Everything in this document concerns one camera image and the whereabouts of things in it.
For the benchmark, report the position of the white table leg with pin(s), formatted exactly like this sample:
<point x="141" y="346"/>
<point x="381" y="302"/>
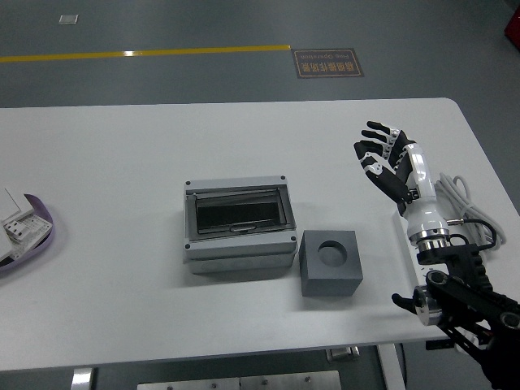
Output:
<point x="83" y="380"/>
<point x="390" y="367"/>

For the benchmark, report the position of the yellow floor tape line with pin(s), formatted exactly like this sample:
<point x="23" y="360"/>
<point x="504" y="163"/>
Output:
<point x="162" y="53"/>

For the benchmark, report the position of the silver floor plate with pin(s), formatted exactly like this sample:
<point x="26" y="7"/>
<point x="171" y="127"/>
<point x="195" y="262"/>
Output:
<point x="68" y="19"/>

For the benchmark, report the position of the red crate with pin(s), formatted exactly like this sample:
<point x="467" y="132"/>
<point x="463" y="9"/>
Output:
<point x="514" y="24"/>

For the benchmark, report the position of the silver table bracket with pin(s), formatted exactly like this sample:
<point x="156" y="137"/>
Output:
<point x="343" y="353"/>

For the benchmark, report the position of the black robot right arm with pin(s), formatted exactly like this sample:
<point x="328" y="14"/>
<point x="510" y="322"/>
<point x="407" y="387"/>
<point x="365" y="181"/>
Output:
<point x="459" y="254"/>

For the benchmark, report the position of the white socket module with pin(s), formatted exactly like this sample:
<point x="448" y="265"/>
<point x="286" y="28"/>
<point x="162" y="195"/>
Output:
<point x="16" y="230"/>

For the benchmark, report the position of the black bracket under table edge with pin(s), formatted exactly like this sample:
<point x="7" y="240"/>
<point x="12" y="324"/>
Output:
<point x="436" y="345"/>

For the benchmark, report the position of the grey cube with round hole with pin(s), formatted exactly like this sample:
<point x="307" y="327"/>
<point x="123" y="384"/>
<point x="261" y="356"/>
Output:
<point x="325" y="284"/>

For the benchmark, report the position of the purple tray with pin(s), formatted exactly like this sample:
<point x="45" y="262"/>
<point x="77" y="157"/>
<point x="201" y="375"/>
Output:
<point x="42" y="206"/>

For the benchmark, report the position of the brown floor sign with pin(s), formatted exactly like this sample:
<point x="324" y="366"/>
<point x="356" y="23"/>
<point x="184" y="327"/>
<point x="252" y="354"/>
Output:
<point x="327" y="63"/>

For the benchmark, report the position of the white perforated plate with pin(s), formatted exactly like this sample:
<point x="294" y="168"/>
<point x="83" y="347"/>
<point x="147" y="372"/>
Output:
<point x="38" y="227"/>

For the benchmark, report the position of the grey enclosure box with lid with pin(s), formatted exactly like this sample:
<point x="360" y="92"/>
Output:
<point x="239" y="248"/>

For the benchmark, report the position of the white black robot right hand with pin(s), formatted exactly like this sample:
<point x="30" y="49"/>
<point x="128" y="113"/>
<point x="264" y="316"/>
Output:
<point x="424" y="191"/>

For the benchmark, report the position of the white switch panel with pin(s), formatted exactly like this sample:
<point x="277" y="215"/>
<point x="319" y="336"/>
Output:
<point x="8" y="203"/>

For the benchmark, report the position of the grey metal base plate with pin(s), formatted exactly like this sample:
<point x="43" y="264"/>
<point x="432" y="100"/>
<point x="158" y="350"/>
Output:
<point x="187" y="384"/>

